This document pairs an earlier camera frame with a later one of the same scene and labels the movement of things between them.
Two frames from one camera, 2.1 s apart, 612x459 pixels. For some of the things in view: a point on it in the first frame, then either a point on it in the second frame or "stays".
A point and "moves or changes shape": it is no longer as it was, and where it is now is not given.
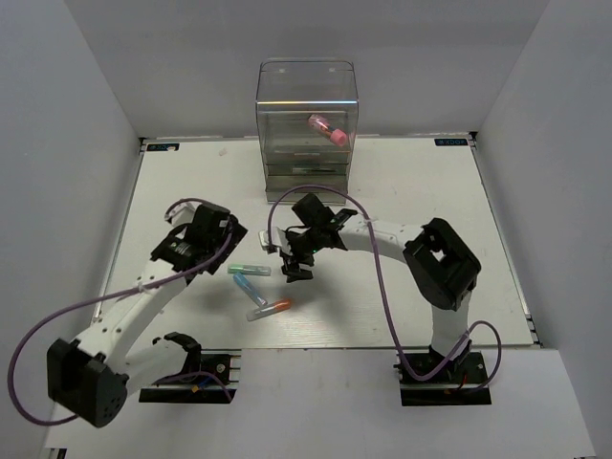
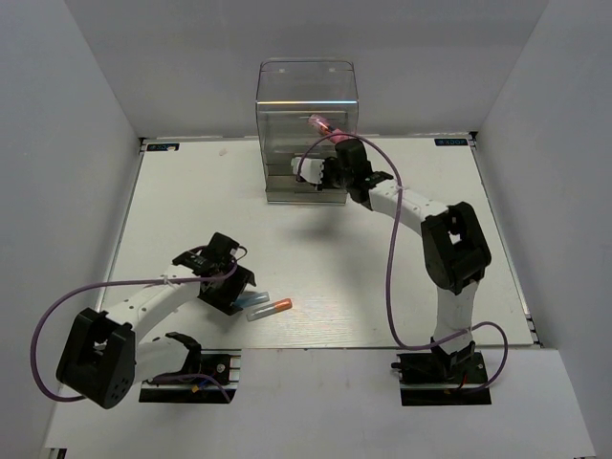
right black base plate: (452, 385) stays
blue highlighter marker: (242, 280) moves or changes shape
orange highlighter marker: (271, 309) stays
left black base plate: (213, 382) stays
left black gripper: (238, 235) to (224, 302)
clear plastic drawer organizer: (307, 112) stays
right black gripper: (292, 265) to (328, 163)
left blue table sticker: (162, 146) stays
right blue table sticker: (452, 142) stays
